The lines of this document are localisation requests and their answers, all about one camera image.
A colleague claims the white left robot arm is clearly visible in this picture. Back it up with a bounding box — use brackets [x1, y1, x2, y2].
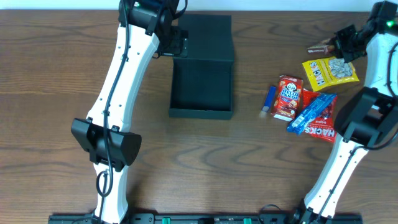
[71, 0, 187, 223]

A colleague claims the red Hello Panda pack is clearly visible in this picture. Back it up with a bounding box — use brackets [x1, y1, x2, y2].
[272, 75, 303, 121]

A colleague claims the yellow Hacks candy bag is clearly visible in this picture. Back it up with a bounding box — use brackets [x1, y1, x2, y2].
[302, 57, 359, 91]

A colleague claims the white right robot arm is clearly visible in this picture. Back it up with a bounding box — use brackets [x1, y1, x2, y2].
[289, 1, 397, 223]

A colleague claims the blue wrapped cookie pack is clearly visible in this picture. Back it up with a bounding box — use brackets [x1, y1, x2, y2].
[287, 93, 336, 135]

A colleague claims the small blue stick pack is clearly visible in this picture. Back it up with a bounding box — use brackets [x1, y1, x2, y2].
[262, 86, 276, 113]

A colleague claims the brown Pocky box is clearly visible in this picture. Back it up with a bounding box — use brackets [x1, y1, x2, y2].
[307, 38, 335, 54]

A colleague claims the red Hacks candy bag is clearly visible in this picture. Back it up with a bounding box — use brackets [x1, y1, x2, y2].
[303, 89, 337, 143]

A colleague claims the black box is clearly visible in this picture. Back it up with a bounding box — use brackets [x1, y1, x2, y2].
[169, 14, 234, 120]

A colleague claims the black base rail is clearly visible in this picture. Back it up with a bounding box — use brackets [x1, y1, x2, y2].
[48, 213, 364, 224]

